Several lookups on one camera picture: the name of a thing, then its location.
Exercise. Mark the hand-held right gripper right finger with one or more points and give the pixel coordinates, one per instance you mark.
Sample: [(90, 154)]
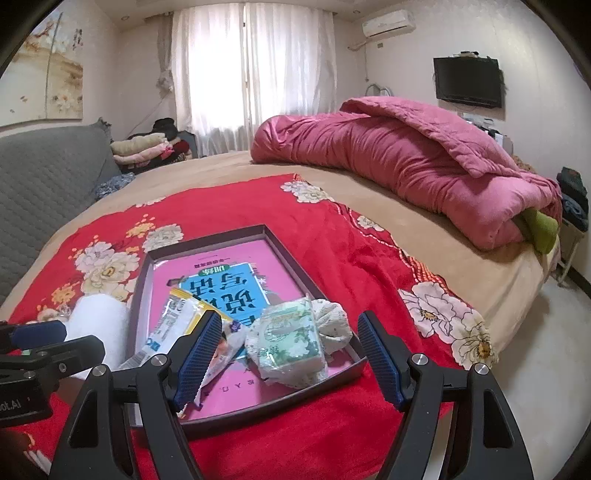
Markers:
[(378, 355)]

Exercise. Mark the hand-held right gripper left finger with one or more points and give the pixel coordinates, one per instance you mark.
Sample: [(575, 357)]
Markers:
[(201, 360)]

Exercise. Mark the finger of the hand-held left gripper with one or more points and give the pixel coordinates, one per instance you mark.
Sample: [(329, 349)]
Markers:
[(74, 353), (37, 333)]

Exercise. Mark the white toilet paper roll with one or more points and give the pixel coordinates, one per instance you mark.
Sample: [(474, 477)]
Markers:
[(101, 318)]

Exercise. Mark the yellow and white packet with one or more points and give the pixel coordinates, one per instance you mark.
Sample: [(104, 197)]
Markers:
[(180, 314)]

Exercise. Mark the white floral cloth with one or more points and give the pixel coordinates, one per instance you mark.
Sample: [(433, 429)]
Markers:
[(330, 323)]

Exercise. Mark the small green tissue pack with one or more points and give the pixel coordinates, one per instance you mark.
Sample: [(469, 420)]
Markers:
[(286, 337)]

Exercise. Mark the brown tray with pink bottom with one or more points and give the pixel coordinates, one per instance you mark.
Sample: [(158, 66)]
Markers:
[(277, 263)]

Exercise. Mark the red floral blanket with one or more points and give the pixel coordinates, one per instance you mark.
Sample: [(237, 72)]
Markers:
[(346, 230)]

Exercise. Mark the beige bed sheet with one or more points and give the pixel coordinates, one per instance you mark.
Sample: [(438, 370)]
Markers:
[(438, 240)]

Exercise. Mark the grey quilted headboard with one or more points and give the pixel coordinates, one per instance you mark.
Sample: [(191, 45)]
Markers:
[(51, 175)]

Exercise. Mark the blue patterned cloth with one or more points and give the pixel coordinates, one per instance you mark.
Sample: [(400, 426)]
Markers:
[(115, 185)]

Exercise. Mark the pink quilt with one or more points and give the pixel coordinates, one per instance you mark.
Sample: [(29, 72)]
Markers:
[(392, 161)]

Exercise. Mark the pink folded garment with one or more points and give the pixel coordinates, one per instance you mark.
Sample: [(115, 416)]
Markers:
[(143, 157)]

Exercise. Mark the green cloth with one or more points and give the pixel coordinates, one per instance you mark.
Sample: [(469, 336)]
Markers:
[(542, 230)]

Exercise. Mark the dark red folded garment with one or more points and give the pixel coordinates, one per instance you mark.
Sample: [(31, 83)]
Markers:
[(180, 150)]

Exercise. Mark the cream folded garment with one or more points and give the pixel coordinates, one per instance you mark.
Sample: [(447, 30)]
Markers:
[(138, 143)]

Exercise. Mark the white metal rack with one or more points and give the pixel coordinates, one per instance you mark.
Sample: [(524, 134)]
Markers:
[(570, 254)]

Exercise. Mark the black garment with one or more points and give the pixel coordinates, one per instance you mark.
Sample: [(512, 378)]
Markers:
[(165, 127)]

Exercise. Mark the white cabinet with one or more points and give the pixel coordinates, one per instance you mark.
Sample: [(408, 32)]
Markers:
[(498, 138)]

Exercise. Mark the dark folded clothes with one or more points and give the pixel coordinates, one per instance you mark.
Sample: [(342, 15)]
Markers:
[(575, 194)]

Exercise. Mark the white sheer curtain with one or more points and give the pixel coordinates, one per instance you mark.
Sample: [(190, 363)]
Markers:
[(254, 78)]

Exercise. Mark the white air conditioner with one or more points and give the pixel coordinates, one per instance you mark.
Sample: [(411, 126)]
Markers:
[(388, 23)]

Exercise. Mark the floral wall painting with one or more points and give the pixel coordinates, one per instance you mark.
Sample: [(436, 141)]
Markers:
[(46, 74)]

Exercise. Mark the white tube frame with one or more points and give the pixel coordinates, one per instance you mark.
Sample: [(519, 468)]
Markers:
[(376, 88)]

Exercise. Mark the black wall television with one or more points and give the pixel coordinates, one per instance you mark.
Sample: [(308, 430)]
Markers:
[(467, 82)]

